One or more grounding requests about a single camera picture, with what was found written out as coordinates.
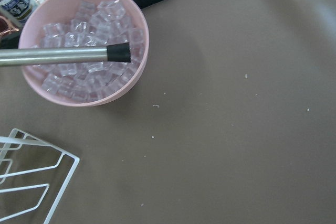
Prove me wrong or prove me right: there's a pink mixing bowl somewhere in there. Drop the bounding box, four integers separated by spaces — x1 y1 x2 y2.
19 0 149 107

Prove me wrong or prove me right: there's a labelled bottle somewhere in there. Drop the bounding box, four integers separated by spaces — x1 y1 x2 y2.
1 0 38 27

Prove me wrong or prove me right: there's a metal handle black tip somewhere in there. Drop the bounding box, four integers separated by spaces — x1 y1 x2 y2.
1 42 131 67

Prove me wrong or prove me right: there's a white wire rack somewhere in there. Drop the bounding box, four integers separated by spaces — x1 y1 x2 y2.
1 128 80 223

